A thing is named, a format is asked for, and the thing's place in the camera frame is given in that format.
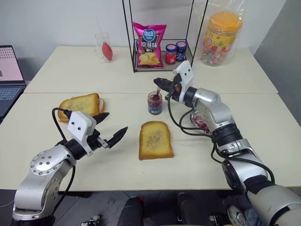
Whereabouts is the single toasted bread slice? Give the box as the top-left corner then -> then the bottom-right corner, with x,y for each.
138,121 -> 175,161

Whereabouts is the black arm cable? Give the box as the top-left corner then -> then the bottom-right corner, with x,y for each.
52,107 -> 77,208
167,91 -> 276,187

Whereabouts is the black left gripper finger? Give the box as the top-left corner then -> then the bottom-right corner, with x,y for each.
106,126 -> 129,149
92,112 -> 111,123

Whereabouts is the clear drinking glass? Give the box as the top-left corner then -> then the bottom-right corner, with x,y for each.
94,32 -> 111,64

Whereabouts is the open glass jam jar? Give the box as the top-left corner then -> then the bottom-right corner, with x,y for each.
147,91 -> 164,115

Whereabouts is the orange lid candy jar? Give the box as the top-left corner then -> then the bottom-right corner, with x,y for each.
201,11 -> 244,67

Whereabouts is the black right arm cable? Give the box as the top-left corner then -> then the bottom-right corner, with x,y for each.
167,91 -> 276,187

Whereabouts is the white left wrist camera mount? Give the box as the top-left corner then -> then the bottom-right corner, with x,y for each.
67,111 -> 97,157

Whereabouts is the red brush with white stick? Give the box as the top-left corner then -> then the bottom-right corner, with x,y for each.
95,17 -> 114,62

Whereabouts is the toasted bread slice on stack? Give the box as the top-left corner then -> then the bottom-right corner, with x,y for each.
57,93 -> 101,123

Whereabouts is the white sneaker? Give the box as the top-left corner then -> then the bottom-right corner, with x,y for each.
227,204 -> 248,226

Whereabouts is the clear plastic bag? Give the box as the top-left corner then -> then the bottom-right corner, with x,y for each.
191,0 -> 246,68

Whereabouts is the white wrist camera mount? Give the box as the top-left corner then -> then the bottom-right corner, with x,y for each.
67,111 -> 97,157
173,60 -> 195,103

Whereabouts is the pink potato chips bag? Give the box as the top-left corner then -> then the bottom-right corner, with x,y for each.
132,22 -> 168,70

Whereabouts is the blue label sauce jar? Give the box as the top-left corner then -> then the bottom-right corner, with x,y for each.
175,41 -> 188,63

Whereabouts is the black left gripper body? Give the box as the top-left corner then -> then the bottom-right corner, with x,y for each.
87,129 -> 111,152

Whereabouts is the red label sauce jar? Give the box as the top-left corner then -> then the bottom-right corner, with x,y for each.
165,43 -> 178,65

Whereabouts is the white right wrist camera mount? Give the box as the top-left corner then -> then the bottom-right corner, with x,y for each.
173,60 -> 195,103

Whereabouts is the black wire frame rack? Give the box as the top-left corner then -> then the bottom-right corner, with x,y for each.
122,0 -> 209,74

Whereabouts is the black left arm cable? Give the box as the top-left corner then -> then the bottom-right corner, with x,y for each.
52,107 -> 77,208

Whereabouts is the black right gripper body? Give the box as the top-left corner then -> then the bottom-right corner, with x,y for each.
164,81 -> 183,102

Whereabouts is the open laptop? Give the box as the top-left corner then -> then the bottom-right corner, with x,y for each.
0,45 -> 27,118

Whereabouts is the dark rounded shape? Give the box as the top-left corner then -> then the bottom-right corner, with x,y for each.
120,196 -> 144,226

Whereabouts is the silver dish with red jam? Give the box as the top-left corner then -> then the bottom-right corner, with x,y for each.
188,110 -> 213,136

